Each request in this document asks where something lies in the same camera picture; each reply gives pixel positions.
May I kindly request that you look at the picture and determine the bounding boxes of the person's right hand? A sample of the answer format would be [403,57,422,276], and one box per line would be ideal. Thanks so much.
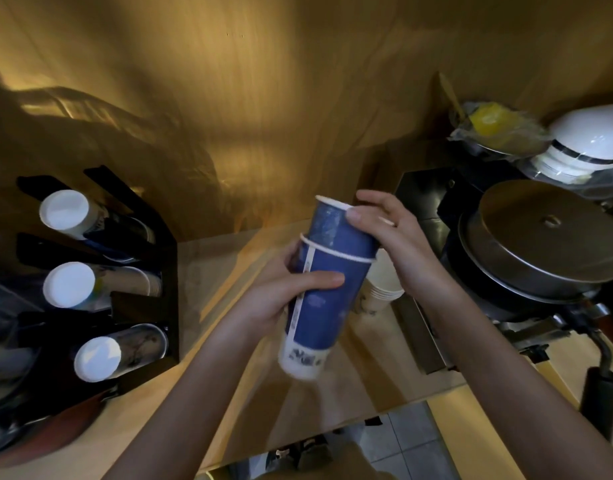
[346,190,453,301]

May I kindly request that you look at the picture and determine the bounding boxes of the person's left hand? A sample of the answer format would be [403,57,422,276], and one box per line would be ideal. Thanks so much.
[225,242,346,346]

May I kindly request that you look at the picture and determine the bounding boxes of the blue paper cup white base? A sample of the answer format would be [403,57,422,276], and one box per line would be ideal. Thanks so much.
[278,233,377,381]

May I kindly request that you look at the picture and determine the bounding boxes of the person's left forearm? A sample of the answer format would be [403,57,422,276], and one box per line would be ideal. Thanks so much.
[102,315,269,480]

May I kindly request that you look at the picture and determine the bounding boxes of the person's right forearm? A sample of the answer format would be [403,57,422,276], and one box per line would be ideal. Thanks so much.
[420,282,613,480]

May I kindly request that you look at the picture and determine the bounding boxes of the stack of cream paper cups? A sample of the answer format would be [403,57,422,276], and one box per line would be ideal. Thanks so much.
[355,248,405,316]

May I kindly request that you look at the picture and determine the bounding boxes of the black waffle machine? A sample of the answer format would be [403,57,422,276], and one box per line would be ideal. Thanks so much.
[392,167,613,375]

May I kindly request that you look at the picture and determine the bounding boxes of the yellow item in plastic bag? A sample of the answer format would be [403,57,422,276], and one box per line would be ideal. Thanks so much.
[447,101,549,156]

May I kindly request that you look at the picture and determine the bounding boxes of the black cup dispenser rack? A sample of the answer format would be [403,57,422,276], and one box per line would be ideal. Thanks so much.
[15,165,180,398]

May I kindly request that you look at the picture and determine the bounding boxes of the round metal lid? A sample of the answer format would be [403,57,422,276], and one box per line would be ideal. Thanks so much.
[457,179,613,301]

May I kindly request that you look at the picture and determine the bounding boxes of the stack of dark printed cups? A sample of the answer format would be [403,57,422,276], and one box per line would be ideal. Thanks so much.
[73,323,168,383]

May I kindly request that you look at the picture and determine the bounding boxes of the stack of white bowls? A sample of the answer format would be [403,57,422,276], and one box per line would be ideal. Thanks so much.
[529,103,613,188]

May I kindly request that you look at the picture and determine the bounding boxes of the stack of cream printed cups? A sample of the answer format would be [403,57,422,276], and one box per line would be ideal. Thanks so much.
[42,262,163,310]

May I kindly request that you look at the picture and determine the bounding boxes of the stack of blue printed cups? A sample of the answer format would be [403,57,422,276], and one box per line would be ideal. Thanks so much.
[39,189,154,245]

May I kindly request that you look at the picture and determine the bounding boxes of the dark red-brown pot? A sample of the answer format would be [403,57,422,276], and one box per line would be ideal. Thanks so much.
[0,382,119,468]

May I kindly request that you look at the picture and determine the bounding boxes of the clear plastic container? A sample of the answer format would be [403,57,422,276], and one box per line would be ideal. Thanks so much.
[0,277,44,400]

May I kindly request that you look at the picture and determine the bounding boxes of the black machine handle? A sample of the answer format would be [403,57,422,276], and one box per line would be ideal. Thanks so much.
[579,331,613,441]

